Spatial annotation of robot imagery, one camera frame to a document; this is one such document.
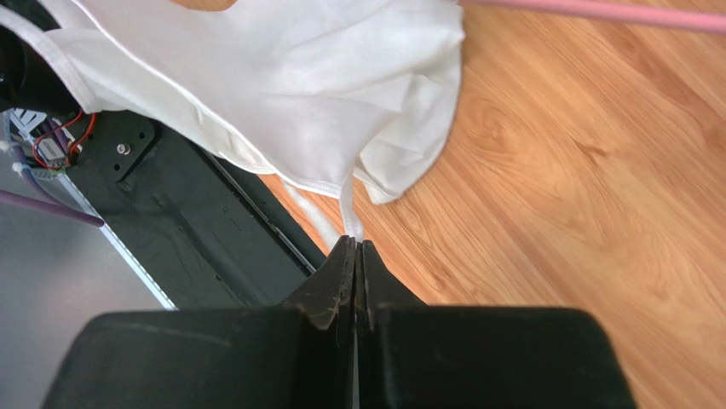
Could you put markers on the white tank top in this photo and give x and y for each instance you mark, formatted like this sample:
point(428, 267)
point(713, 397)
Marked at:
point(319, 93)

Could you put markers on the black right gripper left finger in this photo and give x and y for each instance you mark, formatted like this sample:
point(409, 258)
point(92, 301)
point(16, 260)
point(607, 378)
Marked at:
point(296, 354)

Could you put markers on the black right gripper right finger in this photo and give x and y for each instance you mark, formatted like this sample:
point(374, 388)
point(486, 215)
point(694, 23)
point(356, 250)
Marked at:
point(412, 355)

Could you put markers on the pink wire hanger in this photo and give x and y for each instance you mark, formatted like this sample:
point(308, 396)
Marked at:
point(622, 13)

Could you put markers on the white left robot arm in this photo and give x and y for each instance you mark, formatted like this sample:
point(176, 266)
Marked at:
point(28, 81)

